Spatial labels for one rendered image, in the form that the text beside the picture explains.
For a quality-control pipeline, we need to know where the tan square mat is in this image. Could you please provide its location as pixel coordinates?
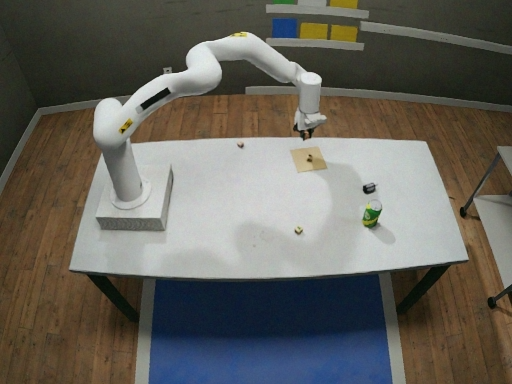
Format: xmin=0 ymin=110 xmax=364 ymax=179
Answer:
xmin=290 ymin=146 xmax=328 ymax=173

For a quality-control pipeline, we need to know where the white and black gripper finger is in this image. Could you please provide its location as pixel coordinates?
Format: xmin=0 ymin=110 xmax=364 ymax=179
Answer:
xmin=293 ymin=122 xmax=305 ymax=141
xmin=307 ymin=125 xmax=319 ymax=139

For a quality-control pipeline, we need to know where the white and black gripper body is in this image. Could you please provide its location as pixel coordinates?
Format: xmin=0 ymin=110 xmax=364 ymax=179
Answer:
xmin=294 ymin=107 xmax=313 ymax=130

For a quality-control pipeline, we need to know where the green and yellow drink can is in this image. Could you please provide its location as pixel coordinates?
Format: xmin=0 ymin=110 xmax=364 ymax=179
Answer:
xmin=362 ymin=199 xmax=383 ymax=228

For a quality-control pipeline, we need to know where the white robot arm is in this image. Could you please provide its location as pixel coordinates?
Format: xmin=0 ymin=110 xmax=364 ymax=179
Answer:
xmin=93 ymin=32 xmax=327 ymax=210

